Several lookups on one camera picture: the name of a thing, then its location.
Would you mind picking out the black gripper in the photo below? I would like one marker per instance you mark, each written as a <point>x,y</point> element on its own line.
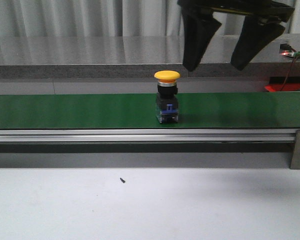
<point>200,26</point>

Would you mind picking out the yellow mushroom push button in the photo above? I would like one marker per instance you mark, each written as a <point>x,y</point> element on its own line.
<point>167,105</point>

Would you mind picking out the small sensor circuit board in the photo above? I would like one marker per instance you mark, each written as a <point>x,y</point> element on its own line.
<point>288,51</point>

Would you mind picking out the green conveyor belt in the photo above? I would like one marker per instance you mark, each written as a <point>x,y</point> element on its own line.
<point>138,111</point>

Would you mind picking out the red plastic tray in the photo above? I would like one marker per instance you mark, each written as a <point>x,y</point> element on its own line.
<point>291,87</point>

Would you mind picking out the grey stone counter slab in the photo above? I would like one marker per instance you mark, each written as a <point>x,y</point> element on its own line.
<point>98,57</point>

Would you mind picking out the white pleated curtain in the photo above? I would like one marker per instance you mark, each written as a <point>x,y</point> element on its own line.
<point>90,18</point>

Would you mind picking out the aluminium conveyor frame rail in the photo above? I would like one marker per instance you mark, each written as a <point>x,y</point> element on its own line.
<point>149,135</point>

